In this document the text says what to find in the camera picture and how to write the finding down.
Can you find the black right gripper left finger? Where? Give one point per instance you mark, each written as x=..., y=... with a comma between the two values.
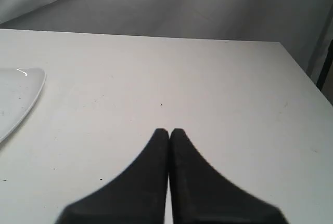
x=137, y=195

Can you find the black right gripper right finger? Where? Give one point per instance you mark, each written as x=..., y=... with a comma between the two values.
x=200, y=194

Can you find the white square plate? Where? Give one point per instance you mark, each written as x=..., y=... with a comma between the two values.
x=20, y=89

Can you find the grey backdrop cloth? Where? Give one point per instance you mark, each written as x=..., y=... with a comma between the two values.
x=260, y=20

